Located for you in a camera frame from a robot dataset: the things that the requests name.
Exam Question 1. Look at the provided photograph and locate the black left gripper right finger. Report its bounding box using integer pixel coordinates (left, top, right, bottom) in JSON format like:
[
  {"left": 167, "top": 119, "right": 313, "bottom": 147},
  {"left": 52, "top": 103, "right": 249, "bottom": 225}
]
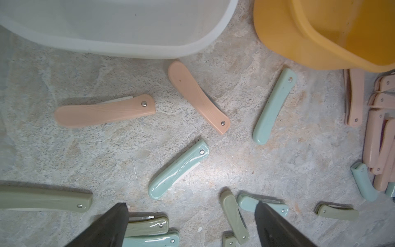
[{"left": 255, "top": 202, "right": 316, "bottom": 247}]

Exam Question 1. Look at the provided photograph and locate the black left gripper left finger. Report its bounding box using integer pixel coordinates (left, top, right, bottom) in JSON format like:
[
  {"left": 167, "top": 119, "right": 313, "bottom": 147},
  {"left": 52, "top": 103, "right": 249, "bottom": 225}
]
[{"left": 67, "top": 203, "right": 129, "bottom": 247}]

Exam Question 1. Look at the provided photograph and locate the olive folding knife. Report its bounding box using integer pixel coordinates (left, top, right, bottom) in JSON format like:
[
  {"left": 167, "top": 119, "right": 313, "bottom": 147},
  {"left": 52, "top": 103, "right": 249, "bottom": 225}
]
[
  {"left": 314, "top": 203, "right": 359, "bottom": 221},
  {"left": 1, "top": 186, "right": 93, "bottom": 213},
  {"left": 222, "top": 232, "right": 237, "bottom": 247},
  {"left": 220, "top": 190, "right": 250, "bottom": 245},
  {"left": 125, "top": 216, "right": 169, "bottom": 237}
]

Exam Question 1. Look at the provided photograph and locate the white storage box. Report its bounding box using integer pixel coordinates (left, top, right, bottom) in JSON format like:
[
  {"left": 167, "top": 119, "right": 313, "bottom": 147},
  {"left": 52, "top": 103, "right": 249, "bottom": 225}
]
[{"left": 1, "top": 1, "right": 237, "bottom": 59}]

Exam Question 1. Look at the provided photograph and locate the yellow storage box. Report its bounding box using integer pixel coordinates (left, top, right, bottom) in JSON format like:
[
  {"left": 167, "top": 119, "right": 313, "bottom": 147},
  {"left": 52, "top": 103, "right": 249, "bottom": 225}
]
[{"left": 253, "top": 0, "right": 395, "bottom": 73}]

